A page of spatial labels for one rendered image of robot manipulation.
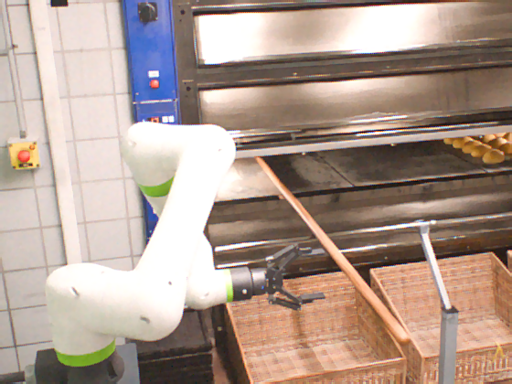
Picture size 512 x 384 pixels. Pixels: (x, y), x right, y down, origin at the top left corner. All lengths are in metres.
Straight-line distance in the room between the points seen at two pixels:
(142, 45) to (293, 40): 0.53
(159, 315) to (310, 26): 1.42
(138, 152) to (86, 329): 0.43
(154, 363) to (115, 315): 0.97
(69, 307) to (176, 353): 0.93
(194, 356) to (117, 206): 0.61
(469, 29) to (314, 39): 0.60
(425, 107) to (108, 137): 1.19
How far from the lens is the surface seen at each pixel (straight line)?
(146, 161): 1.57
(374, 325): 2.59
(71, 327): 1.40
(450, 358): 2.33
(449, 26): 2.63
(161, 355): 2.26
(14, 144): 2.33
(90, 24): 2.32
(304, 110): 2.45
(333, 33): 2.45
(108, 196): 2.44
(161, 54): 2.30
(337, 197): 2.59
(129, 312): 1.31
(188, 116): 2.38
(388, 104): 2.56
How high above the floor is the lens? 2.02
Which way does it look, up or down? 19 degrees down
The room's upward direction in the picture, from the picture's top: 2 degrees counter-clockwise
